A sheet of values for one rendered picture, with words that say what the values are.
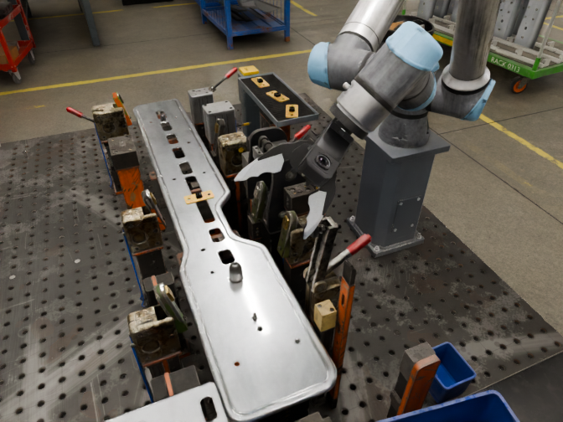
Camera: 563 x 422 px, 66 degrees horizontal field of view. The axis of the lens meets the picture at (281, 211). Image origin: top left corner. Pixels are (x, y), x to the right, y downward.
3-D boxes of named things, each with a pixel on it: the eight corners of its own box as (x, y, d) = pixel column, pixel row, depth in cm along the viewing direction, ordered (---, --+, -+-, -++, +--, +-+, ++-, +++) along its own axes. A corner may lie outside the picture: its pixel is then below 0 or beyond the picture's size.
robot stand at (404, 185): (392, 209, 171) (411, 115, 145) (424, 243, 156) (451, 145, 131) (345, 222, 165) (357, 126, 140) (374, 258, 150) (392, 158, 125)
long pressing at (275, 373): (125, 108, 175) (124, 105, 174) (180, 99, 182) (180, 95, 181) (230, 432, 76) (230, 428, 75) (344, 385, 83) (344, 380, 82)
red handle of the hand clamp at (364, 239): (305, 272, 95) (363, 227, 93) (310, 276, 96) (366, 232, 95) (313, 285, 92) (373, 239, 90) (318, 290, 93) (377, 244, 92)
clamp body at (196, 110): (194, 166, 195) (183, 89, 172) (219, 161, 198) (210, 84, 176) (200, 177, 188) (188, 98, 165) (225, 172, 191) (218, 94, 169)
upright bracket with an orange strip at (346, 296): (326, 398, 111) (343, 259, 79) (330, 397, 111) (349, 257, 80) (331, 409, 108) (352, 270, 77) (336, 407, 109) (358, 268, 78)
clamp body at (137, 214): (138, 293, 138) (111, 208, 116) (177, 282, 141) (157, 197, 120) (143, 316, 131) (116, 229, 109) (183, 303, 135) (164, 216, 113)
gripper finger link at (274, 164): (240, 174, 76) (292, 163, 74) (233, 183, 70) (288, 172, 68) (235, 157, 75) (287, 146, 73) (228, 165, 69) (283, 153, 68)
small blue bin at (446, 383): (410, 373, 116) (417, 353, 111) (441, 359, 119) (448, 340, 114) (437, 409, 108) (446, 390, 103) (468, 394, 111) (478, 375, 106)
